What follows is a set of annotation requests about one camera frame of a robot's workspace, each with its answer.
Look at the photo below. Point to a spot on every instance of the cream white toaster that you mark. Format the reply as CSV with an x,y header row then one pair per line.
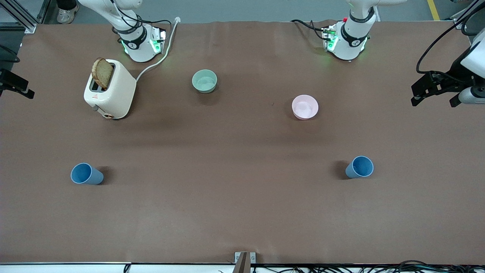
x,y
117,93

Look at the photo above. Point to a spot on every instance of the blue plastic cup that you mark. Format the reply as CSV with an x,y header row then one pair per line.
x,y
360,167
85,174

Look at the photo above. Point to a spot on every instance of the dark trouser leg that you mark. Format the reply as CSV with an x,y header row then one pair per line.
x,y
66,3

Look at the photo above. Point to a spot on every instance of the metal camera bracket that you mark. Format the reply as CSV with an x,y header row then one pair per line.
x,y
244,261

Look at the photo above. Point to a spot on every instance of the brown table cover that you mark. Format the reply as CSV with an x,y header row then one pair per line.
x,y
242,197

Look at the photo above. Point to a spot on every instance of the control box with green light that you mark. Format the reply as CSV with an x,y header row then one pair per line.
x,y
157,41
329,38

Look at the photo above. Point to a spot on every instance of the pink bowl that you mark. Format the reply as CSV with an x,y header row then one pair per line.
x,y
305,107

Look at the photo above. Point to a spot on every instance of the white sneaker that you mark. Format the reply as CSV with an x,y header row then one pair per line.
x,y
67,15

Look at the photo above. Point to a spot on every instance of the brown bread slice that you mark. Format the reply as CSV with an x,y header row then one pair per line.
x,y
102,73

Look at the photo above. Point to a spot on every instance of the mint green bowl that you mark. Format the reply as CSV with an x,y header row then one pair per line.
x,y
204,81

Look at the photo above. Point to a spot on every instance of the aluminium frame profile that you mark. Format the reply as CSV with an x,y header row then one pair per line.
x,y
460,21
22,17

